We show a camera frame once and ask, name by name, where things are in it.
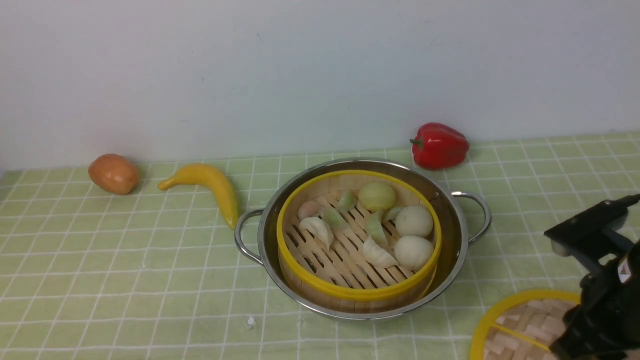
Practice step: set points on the white round bun lower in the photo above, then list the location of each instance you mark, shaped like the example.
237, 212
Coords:
413, 252

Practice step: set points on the white round bun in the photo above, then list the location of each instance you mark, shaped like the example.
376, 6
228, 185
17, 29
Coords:
413, 252
414, 220

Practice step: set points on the white dumpling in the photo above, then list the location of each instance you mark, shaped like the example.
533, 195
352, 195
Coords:
377, 256

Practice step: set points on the white round bun upper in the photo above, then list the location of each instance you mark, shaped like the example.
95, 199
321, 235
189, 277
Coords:
414, 220

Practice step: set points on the stainless steel pot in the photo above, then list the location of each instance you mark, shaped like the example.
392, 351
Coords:
463, 217

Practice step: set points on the yellow banana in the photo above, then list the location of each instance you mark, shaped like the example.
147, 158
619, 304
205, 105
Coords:
200, 174

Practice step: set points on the red bell pepper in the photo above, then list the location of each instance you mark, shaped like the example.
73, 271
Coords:
437, 146

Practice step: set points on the yellow-green round bun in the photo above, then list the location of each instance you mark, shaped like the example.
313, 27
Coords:
377, 196

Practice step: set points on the woven bamboo steamer lid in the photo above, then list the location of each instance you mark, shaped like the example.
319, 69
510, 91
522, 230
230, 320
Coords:
522, 326

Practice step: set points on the pink dumpling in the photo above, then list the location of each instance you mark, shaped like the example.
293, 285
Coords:
309, 209

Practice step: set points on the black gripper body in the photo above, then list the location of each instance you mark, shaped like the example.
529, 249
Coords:
605, 323

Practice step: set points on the small white crumb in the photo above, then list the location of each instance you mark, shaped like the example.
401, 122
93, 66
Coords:
250, 323

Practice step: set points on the green dumpling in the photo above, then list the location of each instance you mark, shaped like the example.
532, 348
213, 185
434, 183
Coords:
375, 229

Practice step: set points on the brown potato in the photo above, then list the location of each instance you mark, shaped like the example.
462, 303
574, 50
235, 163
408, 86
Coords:
114, 174

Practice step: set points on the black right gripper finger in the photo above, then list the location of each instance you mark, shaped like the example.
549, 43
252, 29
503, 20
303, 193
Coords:
588, 235

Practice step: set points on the bamboo steamer basket yellow rim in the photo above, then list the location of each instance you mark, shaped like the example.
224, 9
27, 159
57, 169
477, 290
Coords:
321, 258

